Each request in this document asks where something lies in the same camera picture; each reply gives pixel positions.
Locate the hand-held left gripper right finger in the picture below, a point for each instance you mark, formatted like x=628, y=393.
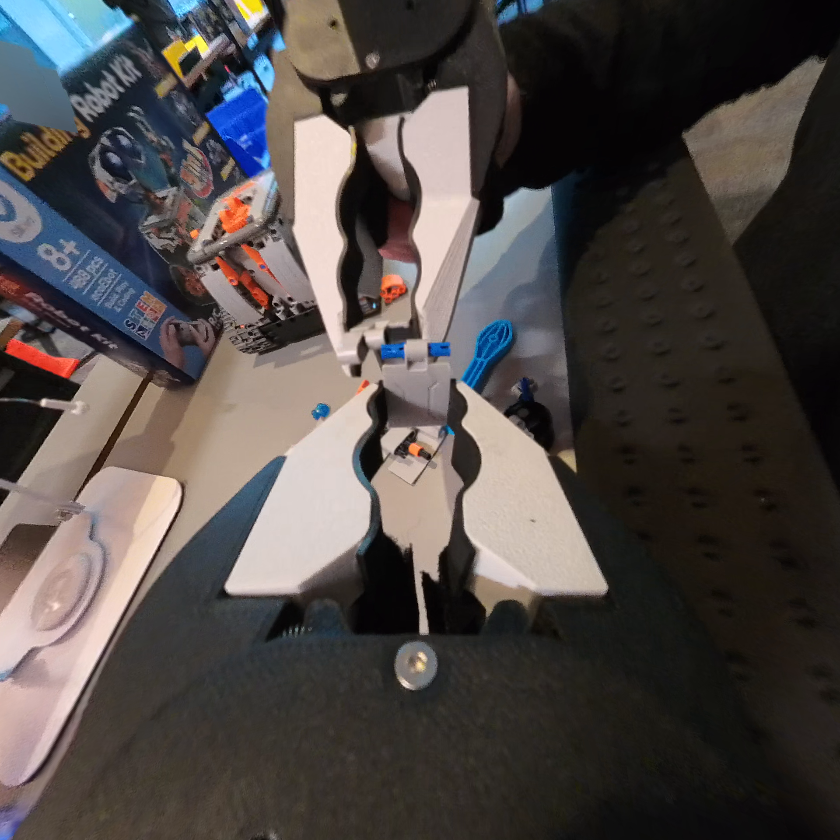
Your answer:
x=531, y=525

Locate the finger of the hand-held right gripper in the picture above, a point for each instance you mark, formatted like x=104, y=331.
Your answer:
x=318, y=197
x=446, y=197

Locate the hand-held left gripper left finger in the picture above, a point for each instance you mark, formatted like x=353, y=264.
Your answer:
x=302, y=525

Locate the black round core blue pin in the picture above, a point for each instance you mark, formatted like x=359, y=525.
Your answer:
x=531, y=420

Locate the light blue plastic strip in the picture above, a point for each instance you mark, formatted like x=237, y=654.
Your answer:
x=489, y=354

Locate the grey block module blue pin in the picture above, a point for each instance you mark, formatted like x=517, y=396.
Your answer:
x=417, y=394

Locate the person's right hand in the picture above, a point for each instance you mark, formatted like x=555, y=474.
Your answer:
x=399, y=229

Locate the grey orange tracked toy robot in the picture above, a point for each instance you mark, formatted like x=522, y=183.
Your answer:
x=262, y=282

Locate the blue plastic storage bin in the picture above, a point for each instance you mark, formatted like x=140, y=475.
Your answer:
x=239, y=131

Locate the small orange block pin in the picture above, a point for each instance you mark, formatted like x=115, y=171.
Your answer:
x=392, y=289

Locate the small grey panel orange pin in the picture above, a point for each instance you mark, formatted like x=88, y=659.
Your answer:
x=410, y=459

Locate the yellow plastic bin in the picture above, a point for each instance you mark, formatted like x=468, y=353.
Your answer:
x=187, y=52

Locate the blue robot kit box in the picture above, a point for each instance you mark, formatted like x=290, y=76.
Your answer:
x=98, y=197

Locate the white zip tie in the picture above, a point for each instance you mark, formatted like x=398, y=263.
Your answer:
x=65, y=508
x=65, y=405

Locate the dark red robot kit box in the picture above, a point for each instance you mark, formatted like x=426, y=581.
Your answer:
x=65, y=315

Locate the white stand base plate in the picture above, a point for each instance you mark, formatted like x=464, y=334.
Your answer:
x=124, y=525

